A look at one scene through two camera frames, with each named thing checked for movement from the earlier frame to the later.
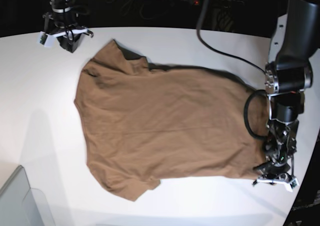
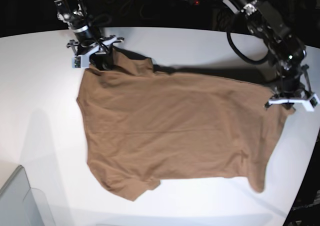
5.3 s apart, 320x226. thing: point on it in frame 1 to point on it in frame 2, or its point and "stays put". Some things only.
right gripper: [271, 173] to [294, 90]
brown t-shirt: [143, 126] stays put
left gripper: [65, 28] to [94, 53]
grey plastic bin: [21, 205] stays put
